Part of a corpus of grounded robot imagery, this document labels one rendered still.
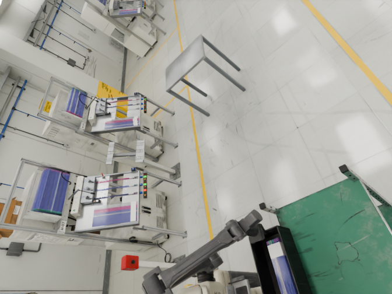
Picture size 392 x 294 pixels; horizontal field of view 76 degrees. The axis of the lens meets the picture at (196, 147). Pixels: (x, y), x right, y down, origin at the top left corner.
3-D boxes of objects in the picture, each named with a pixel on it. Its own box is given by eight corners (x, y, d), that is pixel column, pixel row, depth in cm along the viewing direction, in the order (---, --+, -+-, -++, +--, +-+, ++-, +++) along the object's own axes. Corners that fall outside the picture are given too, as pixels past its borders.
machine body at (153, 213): (168, 193, 378) (132, 182, 341) (171, 240, 336) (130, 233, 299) (143, 209, 412) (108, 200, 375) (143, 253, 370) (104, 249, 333)
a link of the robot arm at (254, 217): (223, 224, 106) (236, 242, 102) (241, 207, 102) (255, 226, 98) (236, 220, 116) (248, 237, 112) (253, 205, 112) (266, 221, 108)
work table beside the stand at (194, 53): (245, 90, 332) (203, 56, 284) (207, 116, 372) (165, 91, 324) (240, 67, 357) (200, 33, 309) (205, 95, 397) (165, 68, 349)
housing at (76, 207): (88, 181, 320) (83, 175, 309) (82, 217, 291) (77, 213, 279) (81, 181, 320) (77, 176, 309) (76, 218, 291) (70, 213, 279)
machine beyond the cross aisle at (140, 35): (165, 16, 663) (97, -41, 548) (167, 32, 613) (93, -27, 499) (137, 52, 735) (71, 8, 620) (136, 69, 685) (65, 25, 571)
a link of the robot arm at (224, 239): (143, 277, 96) (157, 306, 91) (141, 275, 91) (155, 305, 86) (231, 219, 111) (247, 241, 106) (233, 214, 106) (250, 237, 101)
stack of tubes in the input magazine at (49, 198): (70, 173, 299) (45, 167, 283) (61, 213, 269) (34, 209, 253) (66, 178, 306) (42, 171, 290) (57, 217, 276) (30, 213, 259)
